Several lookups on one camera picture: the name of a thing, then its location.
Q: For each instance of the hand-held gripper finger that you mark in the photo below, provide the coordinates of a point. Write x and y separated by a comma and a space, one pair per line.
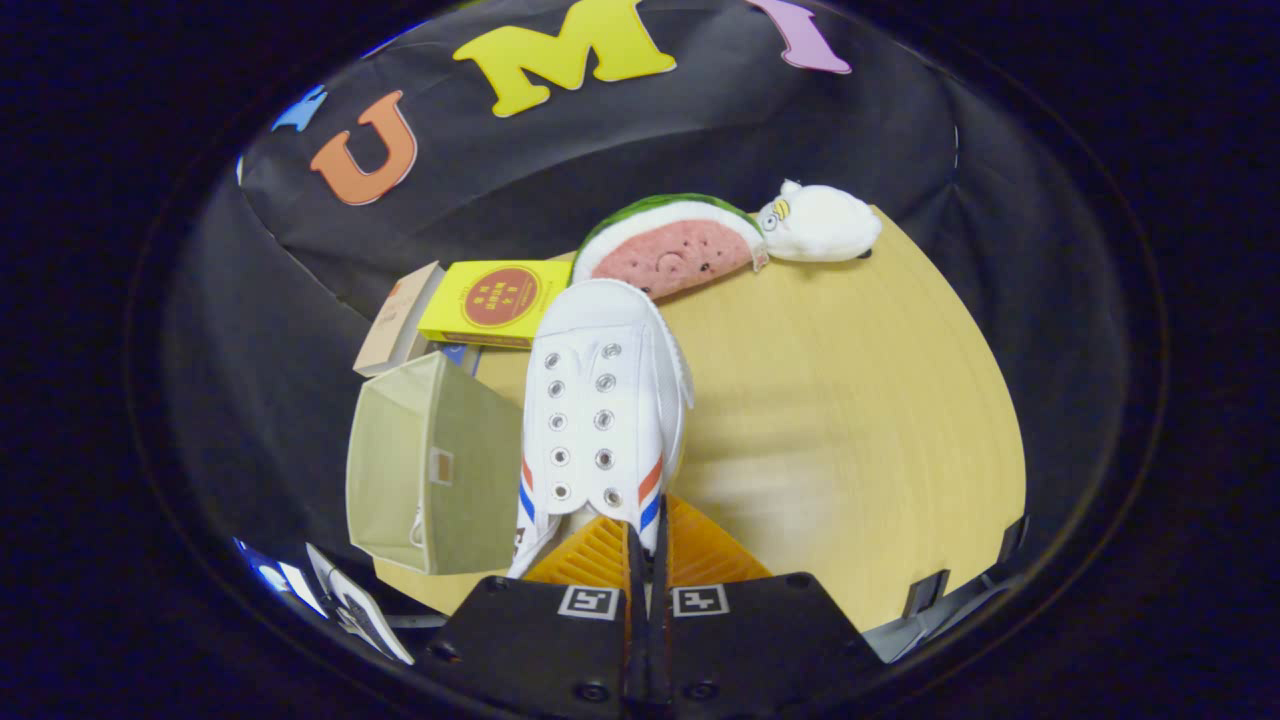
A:
660, 650
636, 650

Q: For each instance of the green fabric storage box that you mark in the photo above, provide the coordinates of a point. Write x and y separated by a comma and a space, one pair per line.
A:
470, 470

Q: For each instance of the white canvas shoe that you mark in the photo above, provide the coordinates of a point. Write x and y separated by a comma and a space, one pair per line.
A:
600, 340

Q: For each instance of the white and black printed sheet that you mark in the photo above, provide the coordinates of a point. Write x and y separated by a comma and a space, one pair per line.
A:
360, 610

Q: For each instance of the blue book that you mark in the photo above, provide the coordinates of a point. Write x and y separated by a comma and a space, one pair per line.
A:
458, 353

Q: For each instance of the yellow book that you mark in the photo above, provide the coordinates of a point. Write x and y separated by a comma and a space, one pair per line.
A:
495, 300

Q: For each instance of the blue printed sheet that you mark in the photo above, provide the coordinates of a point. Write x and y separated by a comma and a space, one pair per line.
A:
265, 570

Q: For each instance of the watermelon slice plush toy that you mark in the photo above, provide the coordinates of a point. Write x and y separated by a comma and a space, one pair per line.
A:
680, 255

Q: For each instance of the beige book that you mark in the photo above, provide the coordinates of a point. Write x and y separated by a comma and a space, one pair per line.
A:
395, 320

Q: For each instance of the white plush toy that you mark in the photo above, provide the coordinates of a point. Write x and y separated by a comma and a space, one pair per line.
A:
825, 225

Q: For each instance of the grey metal table frame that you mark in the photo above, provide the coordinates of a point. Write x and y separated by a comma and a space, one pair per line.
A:
930, 595

